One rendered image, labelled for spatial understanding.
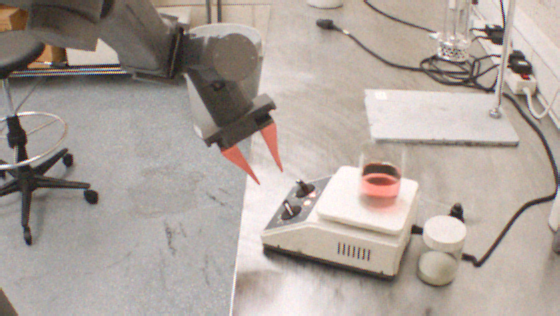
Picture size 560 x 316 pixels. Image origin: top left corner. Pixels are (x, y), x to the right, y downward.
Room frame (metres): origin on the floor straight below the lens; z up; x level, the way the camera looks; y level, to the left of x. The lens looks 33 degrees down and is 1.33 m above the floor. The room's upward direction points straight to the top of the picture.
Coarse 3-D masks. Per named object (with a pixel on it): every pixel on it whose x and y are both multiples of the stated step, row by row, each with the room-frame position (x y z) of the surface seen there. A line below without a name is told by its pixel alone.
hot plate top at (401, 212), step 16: (336, 176) 0.72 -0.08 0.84; (352, 176) 0.72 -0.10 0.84; (336, 192) 0.68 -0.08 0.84; (352, 192) 0.68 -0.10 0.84; (416, 192) 0.68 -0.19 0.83; (320, 208) 0.65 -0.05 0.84; (336, 208) 0.65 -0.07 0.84; (352, 208) 0.64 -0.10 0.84; (400, 208) 0.64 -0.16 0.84; (352, 224) 0.62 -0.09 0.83; (368, 224) 0.61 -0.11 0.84; (384, 224) 0.61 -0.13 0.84; (400, 224) 0.61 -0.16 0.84
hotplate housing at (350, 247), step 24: (312, 216) 0.65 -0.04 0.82; (408, 216) 0.65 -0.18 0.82; (264, 240) 0.66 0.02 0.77; (288, 240) 0.65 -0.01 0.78; (312, 240) 0.63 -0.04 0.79; (336, 240) 0.62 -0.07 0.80; (360, 240) 0.61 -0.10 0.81; (384, 240) 0.60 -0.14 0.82; (408, 240) 0.66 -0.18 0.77; (336, 264) 0.62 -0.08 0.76; (360, 264) 0.61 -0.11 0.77; (384, 264) 0.60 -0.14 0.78
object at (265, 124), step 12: (252, 120) 0.68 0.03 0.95; (264, 120) 0.69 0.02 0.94; (228, 132) 0.67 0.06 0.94; (240, 132) 0.67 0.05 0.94; (252, 132) 0.68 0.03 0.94; (264, 132) 0.68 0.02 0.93; (276, 132) 0.68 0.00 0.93; (228, 144) 0.67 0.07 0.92; (276, 144) 0.69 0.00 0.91; (276, 156) 0.69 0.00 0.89
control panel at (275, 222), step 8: (328, 176) 0.76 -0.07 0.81; (320, 184) 0.74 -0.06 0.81; (312, 192) 0.72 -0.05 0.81; (320, 192) 0.71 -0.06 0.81; (288, 200) 0.73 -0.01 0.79; (296, 200) 0.72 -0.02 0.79; (304, 200) 0.71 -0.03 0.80; (312, 200) 0.70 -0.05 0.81; (280, 208) 0.72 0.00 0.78; (304, 208) 0.68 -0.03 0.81; (312, 208) 0.67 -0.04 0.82; (272, 216) 0.70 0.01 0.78; (280, 216) 0.69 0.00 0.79; (296, 216) 0.67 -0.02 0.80; (304, 216) 0.66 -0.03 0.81; (272, 224) 0.68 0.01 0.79; (280, 224) 0.67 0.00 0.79; (288, 224) 0.66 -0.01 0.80
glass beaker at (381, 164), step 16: (368, 144) 0.69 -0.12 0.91; (384, 144) 0.69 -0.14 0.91; (400, 144) 0.68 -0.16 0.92; (368, 160) 0.64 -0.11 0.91; (384, 160) 0.69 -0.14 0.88; (400, 160) 0.67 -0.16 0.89; (368, 176) 0.64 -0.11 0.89; (384, 176) 0.63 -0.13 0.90; (400, 176) 0.64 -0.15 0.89; (368, 192) 0.64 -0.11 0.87; (384, 192) 0.63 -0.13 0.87; (400, 192) 0.65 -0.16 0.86; (368, 208) 0.64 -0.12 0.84; (384, 208) 0.63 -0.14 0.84
